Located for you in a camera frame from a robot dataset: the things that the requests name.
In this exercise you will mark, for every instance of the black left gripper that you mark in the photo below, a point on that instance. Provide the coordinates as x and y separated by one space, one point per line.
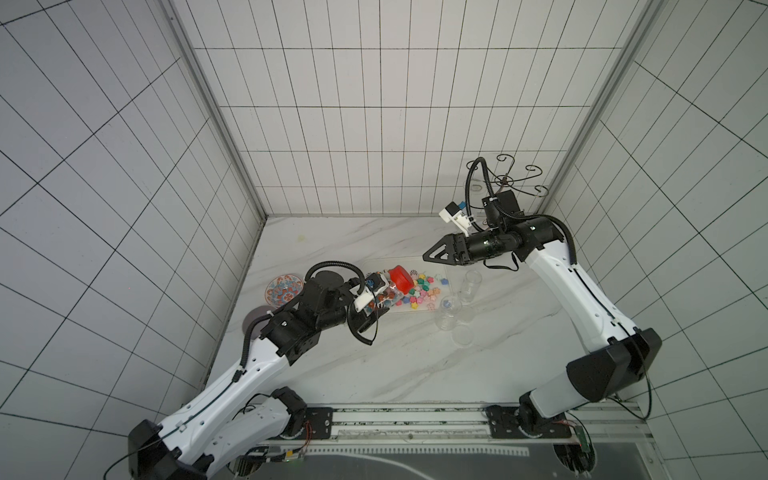
363 321

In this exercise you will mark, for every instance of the red lid candy jar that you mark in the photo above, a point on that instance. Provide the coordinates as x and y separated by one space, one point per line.
392 297

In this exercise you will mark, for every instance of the colourful candy jar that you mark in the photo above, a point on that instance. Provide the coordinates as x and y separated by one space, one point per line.
449 311

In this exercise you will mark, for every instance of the colourful patterned plate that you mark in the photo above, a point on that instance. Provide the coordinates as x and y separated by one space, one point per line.
283 289

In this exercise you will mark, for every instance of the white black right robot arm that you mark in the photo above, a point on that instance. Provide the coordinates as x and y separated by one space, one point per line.
618 353

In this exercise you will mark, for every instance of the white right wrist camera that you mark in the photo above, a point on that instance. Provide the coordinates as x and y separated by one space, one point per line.
454 214

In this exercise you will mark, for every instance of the clear large jar lid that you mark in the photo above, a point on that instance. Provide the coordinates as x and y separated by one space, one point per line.
462 336

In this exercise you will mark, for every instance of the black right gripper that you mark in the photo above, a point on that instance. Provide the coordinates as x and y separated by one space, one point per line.
462 248

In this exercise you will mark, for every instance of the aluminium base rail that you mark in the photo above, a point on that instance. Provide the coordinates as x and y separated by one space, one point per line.
414 423

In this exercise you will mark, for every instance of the white cutting board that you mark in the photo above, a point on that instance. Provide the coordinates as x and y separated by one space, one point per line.
409 263

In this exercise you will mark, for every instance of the copper glass rack dark base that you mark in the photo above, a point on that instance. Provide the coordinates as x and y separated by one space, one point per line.
525 185

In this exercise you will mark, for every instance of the pile of star candies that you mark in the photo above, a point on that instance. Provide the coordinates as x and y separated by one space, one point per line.
430 287

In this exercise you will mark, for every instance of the small clear candy jar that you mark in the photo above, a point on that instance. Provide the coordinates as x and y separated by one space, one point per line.
470 286

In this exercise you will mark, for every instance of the grey purple plate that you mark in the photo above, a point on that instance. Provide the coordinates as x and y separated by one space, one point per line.
250 326

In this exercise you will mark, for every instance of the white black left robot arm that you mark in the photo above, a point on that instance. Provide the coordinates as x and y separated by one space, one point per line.
217 425

